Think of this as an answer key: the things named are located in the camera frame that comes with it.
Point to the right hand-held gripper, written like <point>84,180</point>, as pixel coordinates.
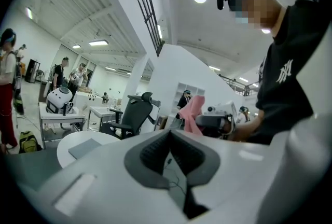
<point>223,110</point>

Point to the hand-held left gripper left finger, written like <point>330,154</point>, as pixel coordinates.
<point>153,158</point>

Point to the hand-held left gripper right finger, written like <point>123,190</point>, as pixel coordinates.
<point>189,158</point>

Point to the pink cloth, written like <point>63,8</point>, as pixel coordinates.
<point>192,111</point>

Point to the grey rectangular mat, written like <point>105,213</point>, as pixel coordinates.
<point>84,149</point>

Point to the person's right forearm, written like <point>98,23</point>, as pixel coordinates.
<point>249,127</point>

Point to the white shelf unit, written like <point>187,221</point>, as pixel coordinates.
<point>198,89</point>

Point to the rectangular ceiling light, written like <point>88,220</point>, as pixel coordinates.
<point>98,43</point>
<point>214,68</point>
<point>76,46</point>
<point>159,31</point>
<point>243,79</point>

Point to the black office chair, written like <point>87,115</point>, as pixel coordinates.
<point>137,114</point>

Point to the round white table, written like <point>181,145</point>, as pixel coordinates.
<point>103,136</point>

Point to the person's black t-shirt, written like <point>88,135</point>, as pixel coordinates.
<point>285,93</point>

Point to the white rectangular table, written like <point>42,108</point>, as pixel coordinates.
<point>99,111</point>

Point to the black metal railing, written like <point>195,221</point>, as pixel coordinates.
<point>159,48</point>

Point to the light blue face mask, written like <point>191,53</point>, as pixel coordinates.
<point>241,20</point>

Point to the white counter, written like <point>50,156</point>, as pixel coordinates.
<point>83,98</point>

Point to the white appliance cart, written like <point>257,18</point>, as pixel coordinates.
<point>59,117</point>

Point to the person's head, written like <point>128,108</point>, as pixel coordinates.
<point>259,5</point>

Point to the white rounded appliance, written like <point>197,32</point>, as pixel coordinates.
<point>58,98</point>

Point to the yellow-green backpack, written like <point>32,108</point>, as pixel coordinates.
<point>28,142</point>

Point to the black cabinet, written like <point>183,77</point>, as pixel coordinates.
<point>31,71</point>

